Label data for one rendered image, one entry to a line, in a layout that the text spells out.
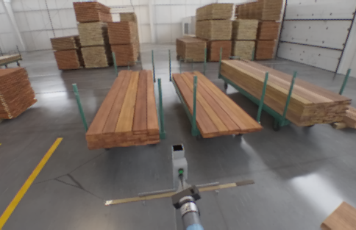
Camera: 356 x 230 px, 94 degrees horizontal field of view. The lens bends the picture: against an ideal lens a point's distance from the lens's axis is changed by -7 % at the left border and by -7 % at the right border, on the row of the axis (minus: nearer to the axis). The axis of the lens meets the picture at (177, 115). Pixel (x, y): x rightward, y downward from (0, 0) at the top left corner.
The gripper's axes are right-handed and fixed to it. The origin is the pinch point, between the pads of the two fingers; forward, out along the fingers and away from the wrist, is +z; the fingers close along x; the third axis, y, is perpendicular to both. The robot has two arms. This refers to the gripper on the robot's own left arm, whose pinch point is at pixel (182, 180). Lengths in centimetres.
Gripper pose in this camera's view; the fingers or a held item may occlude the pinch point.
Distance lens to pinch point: 99.0
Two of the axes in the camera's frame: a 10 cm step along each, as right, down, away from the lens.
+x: -8.9, 4.6, 0.7
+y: -4.4, -7.7, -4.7
